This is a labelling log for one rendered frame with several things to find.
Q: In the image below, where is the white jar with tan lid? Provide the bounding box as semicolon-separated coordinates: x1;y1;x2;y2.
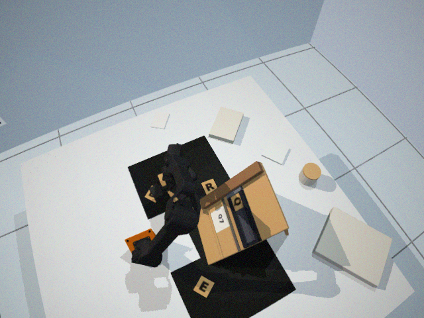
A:
299;163;321;186

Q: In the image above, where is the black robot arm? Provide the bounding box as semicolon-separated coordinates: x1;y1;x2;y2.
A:
131;143;201;268

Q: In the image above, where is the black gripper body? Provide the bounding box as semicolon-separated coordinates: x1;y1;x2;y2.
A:
149;166;197;202

